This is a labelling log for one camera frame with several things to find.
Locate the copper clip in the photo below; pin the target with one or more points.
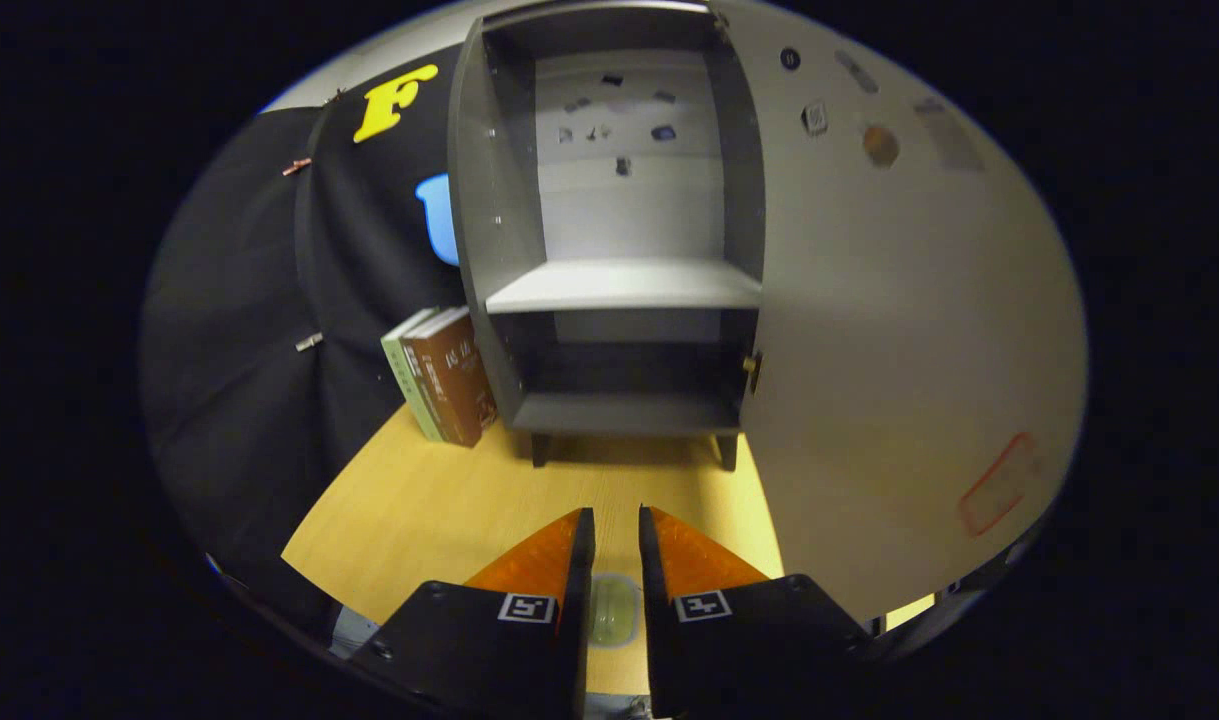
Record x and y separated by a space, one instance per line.
296 167

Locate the brown book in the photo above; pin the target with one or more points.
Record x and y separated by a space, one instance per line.
459 380

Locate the black backdrop cloth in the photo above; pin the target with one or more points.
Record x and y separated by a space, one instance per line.
249 400

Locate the black clip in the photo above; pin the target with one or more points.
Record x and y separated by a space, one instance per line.
334 96

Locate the beige cabinet door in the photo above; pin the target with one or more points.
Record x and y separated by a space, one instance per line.
869 350

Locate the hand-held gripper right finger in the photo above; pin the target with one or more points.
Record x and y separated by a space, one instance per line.
659 650

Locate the grey cabinet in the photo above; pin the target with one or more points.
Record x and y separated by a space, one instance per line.
619 285

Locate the metal door hinge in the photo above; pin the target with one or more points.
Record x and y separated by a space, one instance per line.
751 368

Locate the silver clip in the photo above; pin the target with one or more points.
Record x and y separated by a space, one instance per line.
309 342

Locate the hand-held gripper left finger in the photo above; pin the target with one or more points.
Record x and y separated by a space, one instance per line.
577 640

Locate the pale green oval object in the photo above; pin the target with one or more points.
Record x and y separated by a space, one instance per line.
614 610

